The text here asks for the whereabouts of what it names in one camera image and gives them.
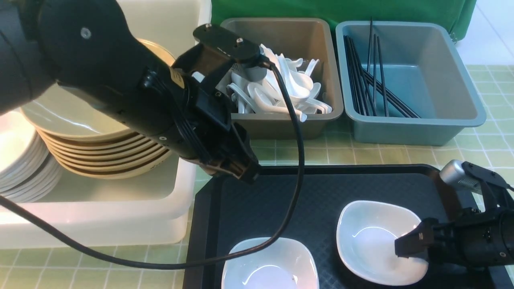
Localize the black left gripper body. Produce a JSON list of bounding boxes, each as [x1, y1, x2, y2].
[[169, 68, 236, 177]]

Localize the white square dish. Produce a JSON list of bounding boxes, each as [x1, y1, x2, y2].
[[336, 200, 429, 287], [221, 238, 320, 289]]

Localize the pile of white spoons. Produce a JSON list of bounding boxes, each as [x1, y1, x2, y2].
[[222, 44, 333, 122]]

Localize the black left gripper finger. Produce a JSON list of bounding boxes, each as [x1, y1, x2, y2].
[[229, 123, 262, 184]]

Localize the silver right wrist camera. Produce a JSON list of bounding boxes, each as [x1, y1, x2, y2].
[[439, 159, 482, 195]]

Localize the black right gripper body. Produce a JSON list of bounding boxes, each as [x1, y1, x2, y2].
[[427, 207, 513, 267]]

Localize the blue-grey plastic chopstick bin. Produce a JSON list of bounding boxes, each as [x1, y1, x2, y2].
[[339, 42, 486, 146]]

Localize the grey plastic spoon bin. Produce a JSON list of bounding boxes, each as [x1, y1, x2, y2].
[[221, 18, 345, 140]]

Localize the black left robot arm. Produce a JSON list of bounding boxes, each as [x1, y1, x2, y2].
[[1, 0, 261, 183]]

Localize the stack of white dishes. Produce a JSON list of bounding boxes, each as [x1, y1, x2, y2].
[[0, 110, 63, 203]]

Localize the black plastic serving tray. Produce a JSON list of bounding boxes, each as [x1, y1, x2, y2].
[[183, 165, 514, 289]]

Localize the black chopsticks in bin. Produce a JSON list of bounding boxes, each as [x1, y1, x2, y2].
[[343, 19, 420, 118]]

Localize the white ceramic soup spoon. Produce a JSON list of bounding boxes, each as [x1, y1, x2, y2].
[[260, 44, 296, 110]]

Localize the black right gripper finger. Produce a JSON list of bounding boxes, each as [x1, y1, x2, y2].
[[394, 218, 439, 258]]

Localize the large white plastic tub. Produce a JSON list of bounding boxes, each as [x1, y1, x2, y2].
[[22, 0, 212, 247]]

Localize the stack of tan bowls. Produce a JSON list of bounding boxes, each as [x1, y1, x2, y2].
[[37, 129, 172, 179]]

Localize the green cloth backdrop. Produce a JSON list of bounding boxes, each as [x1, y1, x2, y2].
[[210, 0, 476, 64]]

